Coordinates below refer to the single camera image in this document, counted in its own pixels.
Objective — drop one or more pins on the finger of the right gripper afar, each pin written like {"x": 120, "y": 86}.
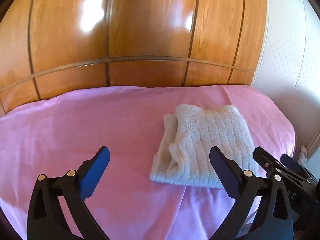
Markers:
{"x": 296, "y": 167}

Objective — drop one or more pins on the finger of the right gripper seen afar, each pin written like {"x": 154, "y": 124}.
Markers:
{"x": 272, "y": 165}

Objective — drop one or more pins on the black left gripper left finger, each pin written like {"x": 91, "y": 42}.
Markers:
{"x": 46, "y": 219}

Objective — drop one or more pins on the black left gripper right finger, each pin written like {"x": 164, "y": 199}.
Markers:
{"x": 273, "y": 219}

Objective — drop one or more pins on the cream knitted sweater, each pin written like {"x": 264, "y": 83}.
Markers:
{"x": 189, "y": 134}

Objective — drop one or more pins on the pink bed blanket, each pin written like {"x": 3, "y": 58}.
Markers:
{"x": 53, "y": 136}

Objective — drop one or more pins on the wooden panelled wardrobe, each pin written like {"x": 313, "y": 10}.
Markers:
{"x": 50, "y": 47}

